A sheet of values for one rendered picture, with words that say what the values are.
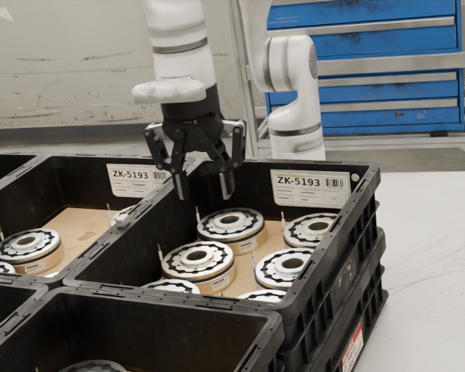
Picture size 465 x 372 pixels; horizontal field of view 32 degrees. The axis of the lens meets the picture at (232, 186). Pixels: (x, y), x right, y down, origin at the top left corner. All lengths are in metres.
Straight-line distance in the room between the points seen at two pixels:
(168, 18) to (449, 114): 2.09
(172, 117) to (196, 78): 0.06
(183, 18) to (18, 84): 3.58
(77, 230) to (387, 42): 1.77
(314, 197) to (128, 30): 2.98
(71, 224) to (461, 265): 0.65
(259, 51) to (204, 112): 0.35
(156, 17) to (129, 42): 3.17
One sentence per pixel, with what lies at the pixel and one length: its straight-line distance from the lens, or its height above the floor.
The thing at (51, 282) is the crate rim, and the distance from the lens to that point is 1.01.
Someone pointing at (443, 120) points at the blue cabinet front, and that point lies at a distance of 2.99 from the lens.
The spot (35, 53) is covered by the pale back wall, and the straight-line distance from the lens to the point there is 4.41.
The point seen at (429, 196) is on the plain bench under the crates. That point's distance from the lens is 1.61.
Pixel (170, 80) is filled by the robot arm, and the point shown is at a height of 1.13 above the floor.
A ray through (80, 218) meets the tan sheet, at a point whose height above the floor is 0.83.
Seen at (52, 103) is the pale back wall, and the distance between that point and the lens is 4.47.
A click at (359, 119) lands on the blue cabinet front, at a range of 3.02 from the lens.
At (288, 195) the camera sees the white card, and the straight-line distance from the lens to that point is 1.24.
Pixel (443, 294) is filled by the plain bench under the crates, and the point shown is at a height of 0.70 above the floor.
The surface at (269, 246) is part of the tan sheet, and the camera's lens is 1.20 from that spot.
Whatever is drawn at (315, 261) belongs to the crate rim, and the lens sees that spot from 0.94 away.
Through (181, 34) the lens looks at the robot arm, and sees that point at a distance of 0.98.
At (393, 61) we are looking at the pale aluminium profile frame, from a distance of 2.89.
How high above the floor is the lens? 1.39
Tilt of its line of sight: 23 degrees down
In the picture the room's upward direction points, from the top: 9 degrees counter-clockwise
